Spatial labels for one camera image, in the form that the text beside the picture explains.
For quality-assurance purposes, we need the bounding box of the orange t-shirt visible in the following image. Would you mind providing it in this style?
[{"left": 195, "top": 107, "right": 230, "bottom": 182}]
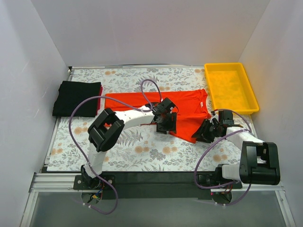
[{"left": 106, "top": 89, "right": 210, "bottom": 143}]

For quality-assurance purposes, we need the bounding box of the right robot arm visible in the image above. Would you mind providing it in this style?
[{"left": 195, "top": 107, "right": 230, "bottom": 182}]
[{"left": 192, "top": 109, "right": 281, "bottom": 189}]

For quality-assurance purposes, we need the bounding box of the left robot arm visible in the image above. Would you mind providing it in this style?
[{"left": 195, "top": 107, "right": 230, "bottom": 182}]
[{"left": 81, "top": 98, "right": 177, "bottom": 189}]

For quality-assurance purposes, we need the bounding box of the floral patterned table mat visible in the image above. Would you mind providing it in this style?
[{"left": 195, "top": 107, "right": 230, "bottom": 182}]
[{"left": 45, "top": 67, "right": 241, "bottom": 172}]

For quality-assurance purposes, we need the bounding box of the yellow plastic bin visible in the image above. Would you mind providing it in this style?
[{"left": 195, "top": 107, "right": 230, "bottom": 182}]
[{"left": 204, "top": 62, "right": 259, "bottom": 114}]

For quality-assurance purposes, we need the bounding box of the folded red t-shirt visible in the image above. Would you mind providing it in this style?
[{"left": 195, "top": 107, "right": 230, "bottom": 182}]
[{"left": 96, "top": 85, "right": 103, "bottom": 114}]

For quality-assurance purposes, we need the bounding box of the folded black t-shirt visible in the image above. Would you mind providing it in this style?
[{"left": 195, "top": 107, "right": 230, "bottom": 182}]
[{"left": 52, "top": 81, "right": 101, "bottom": 117}]

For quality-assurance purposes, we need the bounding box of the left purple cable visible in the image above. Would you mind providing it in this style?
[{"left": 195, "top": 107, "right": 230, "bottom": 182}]
[{"left": 68, "top": 79, "right": 164, "bottom": 215}]

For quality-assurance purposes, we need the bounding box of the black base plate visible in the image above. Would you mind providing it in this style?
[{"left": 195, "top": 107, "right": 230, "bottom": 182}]
[{"left": 73, "top": 170, "right": 232, "bottom": 200}]

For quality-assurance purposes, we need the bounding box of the aluminium frame rail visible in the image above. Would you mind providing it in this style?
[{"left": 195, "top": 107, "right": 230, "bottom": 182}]
[{"left": 29, "top": 173, "right": 296, "bottom": 227}]

